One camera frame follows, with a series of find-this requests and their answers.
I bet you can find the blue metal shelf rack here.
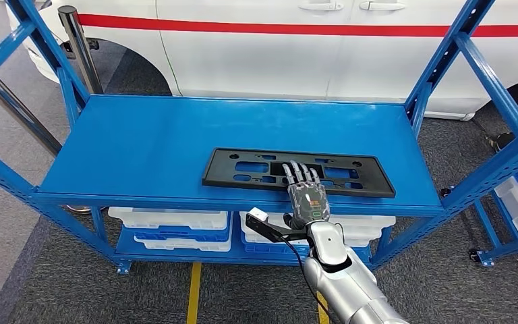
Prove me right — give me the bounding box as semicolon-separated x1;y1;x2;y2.
0;0;518;275
467;152;518;268

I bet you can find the chrome stanchion post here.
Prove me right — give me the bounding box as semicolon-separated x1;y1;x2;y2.
0;53;94;214
57;5;105;96

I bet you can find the black plastic plate holder part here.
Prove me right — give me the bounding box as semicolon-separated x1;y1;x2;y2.
202;148;397;199

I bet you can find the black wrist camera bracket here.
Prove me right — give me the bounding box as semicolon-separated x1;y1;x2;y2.
246;213;310;244

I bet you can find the white car red stripe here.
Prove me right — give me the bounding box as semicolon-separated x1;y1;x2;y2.
6;0;518;122

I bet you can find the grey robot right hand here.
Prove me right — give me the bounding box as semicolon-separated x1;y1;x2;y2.
282;160;331;230

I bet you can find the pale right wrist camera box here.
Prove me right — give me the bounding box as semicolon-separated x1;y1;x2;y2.
246;207;270;223

